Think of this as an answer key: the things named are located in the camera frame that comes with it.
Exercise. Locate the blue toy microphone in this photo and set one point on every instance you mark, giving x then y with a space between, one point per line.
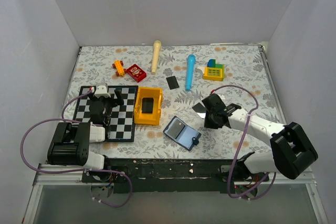
191 60

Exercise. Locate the blue leather card holder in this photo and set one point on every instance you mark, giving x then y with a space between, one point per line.
188 138

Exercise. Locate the black card in bin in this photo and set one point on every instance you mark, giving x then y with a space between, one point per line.
147 105

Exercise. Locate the yellow plastic bin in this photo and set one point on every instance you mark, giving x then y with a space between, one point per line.
148 119

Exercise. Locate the cream toy microphone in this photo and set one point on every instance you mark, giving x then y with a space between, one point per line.
155 57

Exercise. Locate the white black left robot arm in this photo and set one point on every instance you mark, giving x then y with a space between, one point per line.
71 140

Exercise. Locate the red owl toy block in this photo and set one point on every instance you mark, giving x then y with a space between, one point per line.
136 73

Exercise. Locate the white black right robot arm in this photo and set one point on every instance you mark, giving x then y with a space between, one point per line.
291 150

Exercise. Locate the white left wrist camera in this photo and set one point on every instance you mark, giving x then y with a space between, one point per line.
102 91

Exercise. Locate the black VIP card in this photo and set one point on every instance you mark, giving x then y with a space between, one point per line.
200 110

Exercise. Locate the black credit card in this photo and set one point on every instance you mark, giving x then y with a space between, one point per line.
172 82

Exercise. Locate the yellow toy brick car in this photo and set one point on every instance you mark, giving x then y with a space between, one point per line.
119 69

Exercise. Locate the black silver chessboard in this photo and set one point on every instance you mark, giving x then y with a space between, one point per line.
122 125

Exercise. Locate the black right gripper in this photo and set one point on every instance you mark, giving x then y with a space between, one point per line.
208 124

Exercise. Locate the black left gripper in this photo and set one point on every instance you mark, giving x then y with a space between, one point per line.
119 100

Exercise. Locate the yellow green toy brick house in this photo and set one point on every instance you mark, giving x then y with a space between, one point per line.
213 71

